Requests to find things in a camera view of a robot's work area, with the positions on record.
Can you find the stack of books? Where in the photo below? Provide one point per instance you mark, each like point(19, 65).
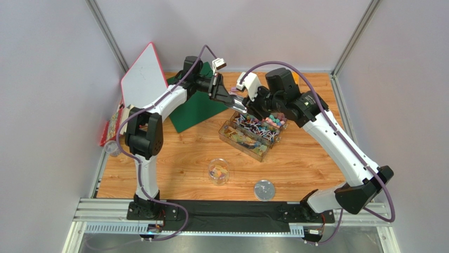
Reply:
point(112, 126)

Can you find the clear plastic jar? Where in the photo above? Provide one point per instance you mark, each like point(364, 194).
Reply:
point(218, 171)

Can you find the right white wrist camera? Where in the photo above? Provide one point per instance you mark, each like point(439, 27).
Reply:
point(251, 83)

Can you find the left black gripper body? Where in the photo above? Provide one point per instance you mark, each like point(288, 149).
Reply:
point(215, 86)

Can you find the black base mat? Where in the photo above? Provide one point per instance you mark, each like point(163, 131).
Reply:
point(219, 216)

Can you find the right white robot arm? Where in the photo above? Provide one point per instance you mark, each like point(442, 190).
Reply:
point(364, 178)

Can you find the white board pink frame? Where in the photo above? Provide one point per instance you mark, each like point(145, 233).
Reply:
point(144, 82)

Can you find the silver metal scoop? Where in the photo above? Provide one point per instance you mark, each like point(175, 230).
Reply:
point(236, 104)

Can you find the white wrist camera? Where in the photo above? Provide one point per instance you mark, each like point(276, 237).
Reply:
point(251, 83)
point(218, 63)

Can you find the small clear plastic cup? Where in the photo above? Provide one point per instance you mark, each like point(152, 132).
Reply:
point(112, 148)

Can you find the clear compartment candy box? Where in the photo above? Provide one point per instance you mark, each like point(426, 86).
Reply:
point(252, 136)

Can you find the aluminium front rail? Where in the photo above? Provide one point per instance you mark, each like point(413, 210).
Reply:
point(109, 216)

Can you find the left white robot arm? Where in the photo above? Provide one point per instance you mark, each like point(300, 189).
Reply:
point(144, 131)

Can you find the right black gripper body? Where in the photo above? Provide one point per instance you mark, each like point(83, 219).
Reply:
point(253, 101)

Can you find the green cutting mat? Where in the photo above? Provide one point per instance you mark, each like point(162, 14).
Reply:
point(195, 110)

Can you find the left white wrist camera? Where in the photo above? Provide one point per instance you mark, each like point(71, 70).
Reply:
point(218, 63)

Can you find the silver round jar lid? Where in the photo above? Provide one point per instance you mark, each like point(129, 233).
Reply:
point(264, 190)

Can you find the orange yellow book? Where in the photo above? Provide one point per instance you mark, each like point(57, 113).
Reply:
point(296, 77)

